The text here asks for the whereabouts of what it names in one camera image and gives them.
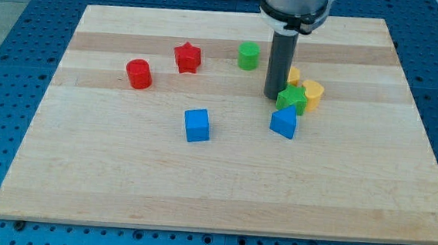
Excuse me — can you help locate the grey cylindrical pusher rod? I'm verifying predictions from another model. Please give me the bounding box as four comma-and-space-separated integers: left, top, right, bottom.
264, 32, 298, 100

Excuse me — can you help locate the green cylinder block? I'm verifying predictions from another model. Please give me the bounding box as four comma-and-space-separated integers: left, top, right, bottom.
237, 42, 261, 71

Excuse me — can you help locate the yellow hexagon block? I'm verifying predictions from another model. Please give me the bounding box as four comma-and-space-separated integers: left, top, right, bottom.
287, 66, 301, 86

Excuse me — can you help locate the green star block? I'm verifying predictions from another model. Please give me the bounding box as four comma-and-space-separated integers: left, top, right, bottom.
276, 83, 307, 116

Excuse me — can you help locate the yellow heart block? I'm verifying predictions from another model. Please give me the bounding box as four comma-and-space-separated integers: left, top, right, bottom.
302, 80, 325, 112

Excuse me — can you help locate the blue triangle block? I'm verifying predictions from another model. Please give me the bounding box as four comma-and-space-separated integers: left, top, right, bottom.
269, 106, 297, 139

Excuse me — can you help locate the red star block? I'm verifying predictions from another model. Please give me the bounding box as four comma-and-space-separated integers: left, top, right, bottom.
174, 42, 201, 74

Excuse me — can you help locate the blue cube block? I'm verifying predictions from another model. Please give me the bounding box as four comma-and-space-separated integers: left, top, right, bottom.
184, 109, 210, 143

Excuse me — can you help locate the wooden board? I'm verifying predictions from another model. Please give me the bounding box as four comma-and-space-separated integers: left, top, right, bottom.
0, 5, 438, 245

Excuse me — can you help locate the red cylinder block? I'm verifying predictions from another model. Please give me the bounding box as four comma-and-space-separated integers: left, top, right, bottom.
126, 59, 153, 89

